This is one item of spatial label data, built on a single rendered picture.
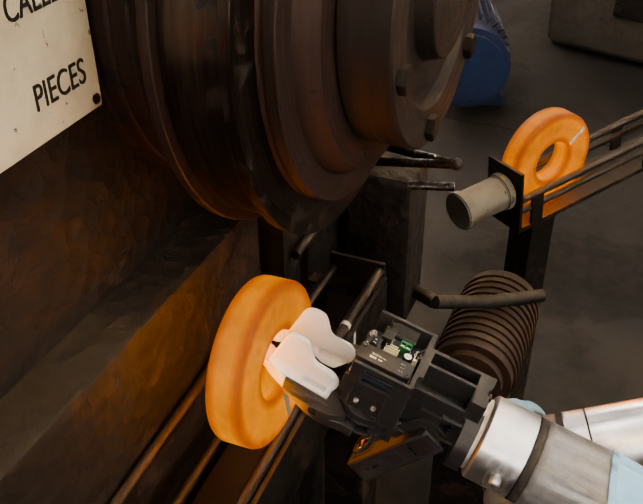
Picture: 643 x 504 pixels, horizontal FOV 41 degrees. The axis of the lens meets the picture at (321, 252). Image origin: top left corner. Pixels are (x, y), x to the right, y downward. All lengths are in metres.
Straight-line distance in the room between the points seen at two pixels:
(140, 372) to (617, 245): 1.89
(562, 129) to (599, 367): 0.86
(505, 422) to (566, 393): 1.29
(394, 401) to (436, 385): 0.04
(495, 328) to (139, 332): 0.67
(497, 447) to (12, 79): 0.46
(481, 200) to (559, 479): 0.65
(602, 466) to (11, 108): 0.52
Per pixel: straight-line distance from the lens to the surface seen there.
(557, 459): 0.73
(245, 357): 0.72
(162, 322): 0.80
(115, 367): 0.75
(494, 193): 1.32
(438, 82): 0.85
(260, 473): 0.87
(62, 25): 0.67
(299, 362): 0.75
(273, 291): 0.75
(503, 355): 1.29
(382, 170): 1.13
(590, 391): 2.03
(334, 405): 0.74
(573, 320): 2.22
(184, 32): 0.63
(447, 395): 0.74
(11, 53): 0.63
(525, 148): 1.32
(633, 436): 0.88
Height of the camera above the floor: 1.36
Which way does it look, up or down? 35 degrees down
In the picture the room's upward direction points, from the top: 1 degrees counter-clockwise
